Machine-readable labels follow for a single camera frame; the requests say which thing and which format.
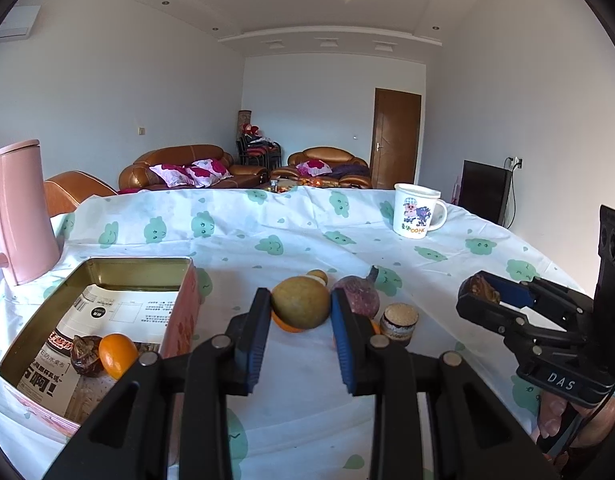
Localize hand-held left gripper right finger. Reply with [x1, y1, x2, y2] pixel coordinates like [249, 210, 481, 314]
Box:
[330, 287, 563, 480]

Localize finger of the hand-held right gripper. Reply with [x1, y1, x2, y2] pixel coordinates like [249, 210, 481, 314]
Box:
[475, 270, 595, 333]
[456, 290, 585, 348]

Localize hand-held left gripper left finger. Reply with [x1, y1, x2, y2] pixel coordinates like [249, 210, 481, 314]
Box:
[42, 287, 272, 480]

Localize brown dried fruit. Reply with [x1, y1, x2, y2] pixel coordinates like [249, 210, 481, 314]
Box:
[464, 275, 501, 304]

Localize yellow-green round fruit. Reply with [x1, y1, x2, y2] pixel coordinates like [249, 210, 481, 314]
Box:
[270, 276, 332, 330]

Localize pink metal tin box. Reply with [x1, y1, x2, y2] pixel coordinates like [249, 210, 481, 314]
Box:
[0, 256, 200, 437]

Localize person's right hand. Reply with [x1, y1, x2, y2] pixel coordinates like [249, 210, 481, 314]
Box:
[536, 389, 615, 467]

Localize orange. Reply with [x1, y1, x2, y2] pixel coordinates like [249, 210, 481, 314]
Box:
[271, 310, 308, 335]
[98, 333, 139, 381]

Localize purple passion fruit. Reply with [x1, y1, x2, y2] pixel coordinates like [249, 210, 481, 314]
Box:
[331, 266, 383, 319]

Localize small brown jar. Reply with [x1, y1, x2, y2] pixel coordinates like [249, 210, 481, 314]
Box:
[380, 303, 419, 346]

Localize black television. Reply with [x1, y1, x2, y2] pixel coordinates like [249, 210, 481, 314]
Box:
[459, 159, 512, 226]

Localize white cloud-print tablecloth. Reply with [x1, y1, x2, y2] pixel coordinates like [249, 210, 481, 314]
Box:
[0, 186, 601, 480]

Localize white cartoon mug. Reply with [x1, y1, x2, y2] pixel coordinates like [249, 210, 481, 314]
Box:
[392, 183, 447, 239]

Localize printed paper sheet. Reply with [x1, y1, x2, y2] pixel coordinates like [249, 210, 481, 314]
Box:
[17, 282, 181, 421]

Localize dark wrapped snack in tin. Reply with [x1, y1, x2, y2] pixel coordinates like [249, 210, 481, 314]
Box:
[70, 335, 106, 375]

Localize dark purple blanket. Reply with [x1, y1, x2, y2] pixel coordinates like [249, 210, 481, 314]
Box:
[331, 162, 371, 182]

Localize pink floral pillow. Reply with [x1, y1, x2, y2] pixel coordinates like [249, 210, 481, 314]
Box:
[186, 158, 233, 184]
[149, 163, 198, 189]
[296, 159, 334, 177]

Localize stacked dark chairs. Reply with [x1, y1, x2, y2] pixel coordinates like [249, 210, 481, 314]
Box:
[235, 132, 282, 171]

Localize short brown leather sofa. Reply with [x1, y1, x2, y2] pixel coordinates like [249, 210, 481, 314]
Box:
[270, 146, 371, 190]

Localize brown wooden door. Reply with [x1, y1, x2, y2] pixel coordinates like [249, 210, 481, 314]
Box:
[369, 88, 421, 190]

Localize long brown leather sofa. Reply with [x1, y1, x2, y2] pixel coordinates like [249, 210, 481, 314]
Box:
[118, 144, 271, 192]

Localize brown leather armchair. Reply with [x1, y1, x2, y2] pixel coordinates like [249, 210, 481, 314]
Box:
[43, 171, 119, 217]

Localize pink kettle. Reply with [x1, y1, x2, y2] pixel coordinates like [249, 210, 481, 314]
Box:
[0, 139, 62, 287]

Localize white air conditioner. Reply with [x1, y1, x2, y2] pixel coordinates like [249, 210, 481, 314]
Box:
[0, 5, 42, 41]

